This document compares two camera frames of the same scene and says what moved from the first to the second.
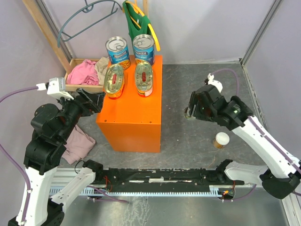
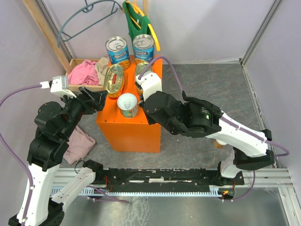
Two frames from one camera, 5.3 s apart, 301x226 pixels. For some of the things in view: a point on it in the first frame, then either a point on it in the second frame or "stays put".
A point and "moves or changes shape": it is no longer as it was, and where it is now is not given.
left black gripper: x=91 y=102 stays put
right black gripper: x=194 y=100 → x=141 y=99
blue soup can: x=118 y=50 stays put
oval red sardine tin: x=114 y=81 stays put
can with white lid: x=186 y=113 moves or changes shape
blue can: x=144 y=47 stays put
